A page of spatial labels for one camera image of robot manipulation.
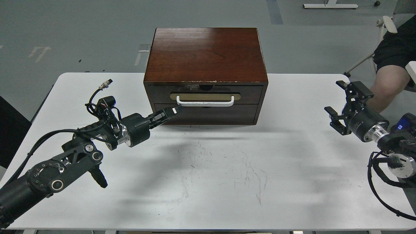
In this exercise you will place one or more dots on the seated person in black shorts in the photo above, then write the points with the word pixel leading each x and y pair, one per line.
pixel 391 56

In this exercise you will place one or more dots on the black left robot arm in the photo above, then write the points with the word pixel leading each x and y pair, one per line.
pixel 80 155

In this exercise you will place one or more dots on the wooden drawer with white handle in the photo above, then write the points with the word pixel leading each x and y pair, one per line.
pixel 162 94

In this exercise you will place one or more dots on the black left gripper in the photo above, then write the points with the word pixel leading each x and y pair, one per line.
pixel 136 128

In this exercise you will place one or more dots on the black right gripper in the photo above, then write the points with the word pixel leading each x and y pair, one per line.
pixel 366 124

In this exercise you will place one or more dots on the white chair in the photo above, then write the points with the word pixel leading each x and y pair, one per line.
pixel 403 11

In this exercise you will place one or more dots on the dark wooden drawer cabinet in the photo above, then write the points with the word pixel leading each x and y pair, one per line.
pixel 208 57

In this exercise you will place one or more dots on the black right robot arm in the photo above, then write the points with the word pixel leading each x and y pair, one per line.
pixel 398 145

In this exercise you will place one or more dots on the white stand base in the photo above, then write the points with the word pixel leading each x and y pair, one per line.
pixel 330 4

